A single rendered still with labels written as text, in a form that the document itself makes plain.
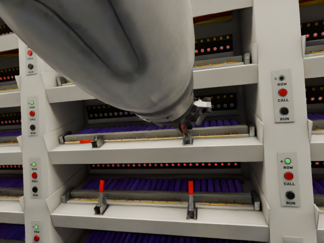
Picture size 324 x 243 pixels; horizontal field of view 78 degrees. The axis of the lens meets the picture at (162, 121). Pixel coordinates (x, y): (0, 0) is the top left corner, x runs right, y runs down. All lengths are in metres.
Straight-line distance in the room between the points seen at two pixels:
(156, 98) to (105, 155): 0.46
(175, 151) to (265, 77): 0.28
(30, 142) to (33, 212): 0.22
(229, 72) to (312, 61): 0.18
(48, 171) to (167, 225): 0.39
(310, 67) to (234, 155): 0.26
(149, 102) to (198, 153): 0.38
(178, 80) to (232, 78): 0.39
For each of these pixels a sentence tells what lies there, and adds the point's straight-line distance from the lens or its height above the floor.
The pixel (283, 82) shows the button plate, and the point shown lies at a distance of 0.54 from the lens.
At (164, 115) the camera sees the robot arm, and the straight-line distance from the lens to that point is 0.22.
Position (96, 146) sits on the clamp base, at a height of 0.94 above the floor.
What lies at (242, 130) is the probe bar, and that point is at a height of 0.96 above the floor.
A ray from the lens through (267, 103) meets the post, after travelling 0.53.
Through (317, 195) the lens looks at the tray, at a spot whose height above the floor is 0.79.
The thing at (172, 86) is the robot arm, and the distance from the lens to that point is 0.15.
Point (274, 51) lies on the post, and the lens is 0.56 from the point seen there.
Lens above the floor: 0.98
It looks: 2 degrees up
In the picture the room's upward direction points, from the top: 3 degrees counter-clockwise
